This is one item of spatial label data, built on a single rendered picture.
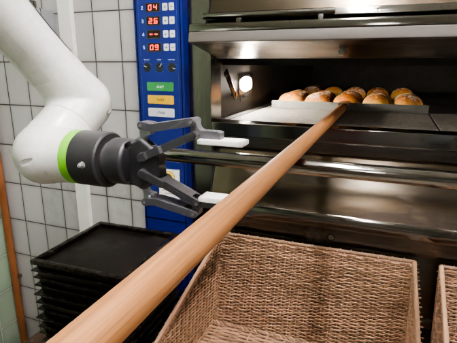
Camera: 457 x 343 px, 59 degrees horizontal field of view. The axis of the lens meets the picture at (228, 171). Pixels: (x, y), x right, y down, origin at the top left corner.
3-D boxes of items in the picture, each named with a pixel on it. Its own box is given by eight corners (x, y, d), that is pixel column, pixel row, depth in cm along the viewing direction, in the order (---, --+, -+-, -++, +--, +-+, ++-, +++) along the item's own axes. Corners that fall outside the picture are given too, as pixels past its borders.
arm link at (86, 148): (64, 192, 65) (58, 135, 63) (110, 173, 76) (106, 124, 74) (95, 196, 63) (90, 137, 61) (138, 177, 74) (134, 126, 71)
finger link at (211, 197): (198, 197, 61) (198, 201, 61) (241, 202, 59) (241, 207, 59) (206, 191, 64) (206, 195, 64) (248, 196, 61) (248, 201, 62)
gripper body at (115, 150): (125, 131, 69) (173, 134, 66) (128, 178, 72) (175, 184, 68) (96, 138, 63) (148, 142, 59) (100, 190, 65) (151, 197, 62)
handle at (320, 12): (200, 35, 104) (202, 37, 105) (332, 32, 92) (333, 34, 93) (201, 12, 103) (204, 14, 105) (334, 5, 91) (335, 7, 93)
